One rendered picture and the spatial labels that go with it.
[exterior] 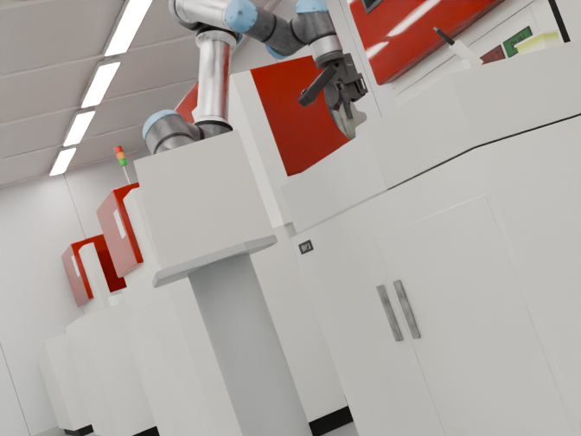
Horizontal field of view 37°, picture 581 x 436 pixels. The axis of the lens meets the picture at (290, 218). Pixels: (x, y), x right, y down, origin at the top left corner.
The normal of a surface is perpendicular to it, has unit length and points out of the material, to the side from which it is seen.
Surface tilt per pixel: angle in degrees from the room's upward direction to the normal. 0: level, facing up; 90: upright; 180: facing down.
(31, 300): 90
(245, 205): 90
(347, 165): 90
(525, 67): 90
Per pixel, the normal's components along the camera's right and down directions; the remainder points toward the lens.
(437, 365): -0.87, 0.28
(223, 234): 0.21, -0.14
